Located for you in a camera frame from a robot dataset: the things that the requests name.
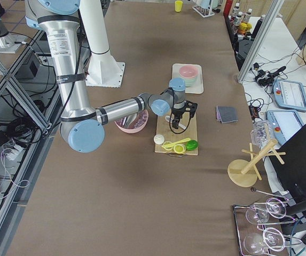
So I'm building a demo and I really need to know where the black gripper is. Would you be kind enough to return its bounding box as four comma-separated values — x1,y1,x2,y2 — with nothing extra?
171,106,186,128

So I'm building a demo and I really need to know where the white spoon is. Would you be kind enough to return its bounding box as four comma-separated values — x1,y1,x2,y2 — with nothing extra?
164,116,173,123

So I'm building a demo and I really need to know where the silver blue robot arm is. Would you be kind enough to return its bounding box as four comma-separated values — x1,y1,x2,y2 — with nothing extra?
25,1,186,153

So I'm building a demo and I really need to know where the yellow plastic spoon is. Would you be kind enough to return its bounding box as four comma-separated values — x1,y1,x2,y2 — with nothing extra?
162,138,191,149

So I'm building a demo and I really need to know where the pink colander bowl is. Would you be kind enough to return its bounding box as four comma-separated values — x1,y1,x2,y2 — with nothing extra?
114,110,148,133

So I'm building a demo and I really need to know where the green bowl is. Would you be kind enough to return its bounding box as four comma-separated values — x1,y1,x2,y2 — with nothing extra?
181,76,198,87

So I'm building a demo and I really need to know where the bamboo cutting board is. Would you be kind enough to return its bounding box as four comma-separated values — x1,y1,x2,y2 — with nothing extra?
154,112,199,156

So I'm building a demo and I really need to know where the white round lid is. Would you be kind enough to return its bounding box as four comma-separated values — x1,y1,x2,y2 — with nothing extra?
153,134,164,145

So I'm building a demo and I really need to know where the lemon slice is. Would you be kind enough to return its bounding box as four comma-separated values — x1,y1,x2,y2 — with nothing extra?
173,143,186,154

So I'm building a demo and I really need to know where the green lime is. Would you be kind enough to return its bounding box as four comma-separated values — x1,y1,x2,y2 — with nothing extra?
186,140,198,151

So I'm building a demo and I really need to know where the white square tray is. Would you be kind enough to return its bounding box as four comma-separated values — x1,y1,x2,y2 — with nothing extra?
172,63,203,94

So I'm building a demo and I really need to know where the metal scoop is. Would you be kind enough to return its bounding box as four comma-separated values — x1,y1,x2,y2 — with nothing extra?
120,114,137,129

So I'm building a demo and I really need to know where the grey folded cloth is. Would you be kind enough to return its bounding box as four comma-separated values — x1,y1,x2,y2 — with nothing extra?
216,106,238,123

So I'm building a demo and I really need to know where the wooden mug tree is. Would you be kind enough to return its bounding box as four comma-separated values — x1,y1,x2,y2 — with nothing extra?
227,138,286,187

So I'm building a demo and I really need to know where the clear glass mug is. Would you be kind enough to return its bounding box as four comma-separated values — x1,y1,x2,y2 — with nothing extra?
250,120,274,148

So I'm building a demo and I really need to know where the lower teach pendant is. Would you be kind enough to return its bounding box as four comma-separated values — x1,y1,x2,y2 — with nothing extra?
266,109,304,146

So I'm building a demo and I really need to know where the teach pendant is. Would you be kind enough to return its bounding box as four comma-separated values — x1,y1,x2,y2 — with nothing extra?
266,109,304,146
273,79,306,112

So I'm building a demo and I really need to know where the yellow cup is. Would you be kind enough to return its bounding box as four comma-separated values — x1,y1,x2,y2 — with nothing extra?
175,0,183,13

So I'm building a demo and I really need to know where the upper teach pendant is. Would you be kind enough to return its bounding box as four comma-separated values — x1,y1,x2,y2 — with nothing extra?
273,79,306,112

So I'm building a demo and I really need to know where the upper wine glass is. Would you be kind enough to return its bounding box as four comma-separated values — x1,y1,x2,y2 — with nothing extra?
246,197,286,225

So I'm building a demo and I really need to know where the wine glass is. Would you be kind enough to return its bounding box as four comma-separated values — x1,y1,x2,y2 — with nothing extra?
244,227,286,255
246,197,286,225

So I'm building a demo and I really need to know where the black monitor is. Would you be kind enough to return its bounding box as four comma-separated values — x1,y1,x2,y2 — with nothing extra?
270,124,306,199

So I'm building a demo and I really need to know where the lower wine glass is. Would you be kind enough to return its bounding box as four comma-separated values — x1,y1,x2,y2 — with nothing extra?
244,227,286,255

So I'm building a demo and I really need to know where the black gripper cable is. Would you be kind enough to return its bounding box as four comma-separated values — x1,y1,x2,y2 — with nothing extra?
168,87,192,134

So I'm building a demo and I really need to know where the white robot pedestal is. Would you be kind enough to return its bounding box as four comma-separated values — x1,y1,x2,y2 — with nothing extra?
79,0,125,88

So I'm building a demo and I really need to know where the white wire rack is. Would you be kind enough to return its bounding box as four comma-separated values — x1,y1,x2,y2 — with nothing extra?
192,0,220,18

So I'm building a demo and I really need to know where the wire glass rack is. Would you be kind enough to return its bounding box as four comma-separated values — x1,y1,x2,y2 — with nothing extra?
233,195,302,255

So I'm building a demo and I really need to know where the aluminium frame post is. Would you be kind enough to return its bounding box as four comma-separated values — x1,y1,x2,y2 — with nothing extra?
237,0,284,84

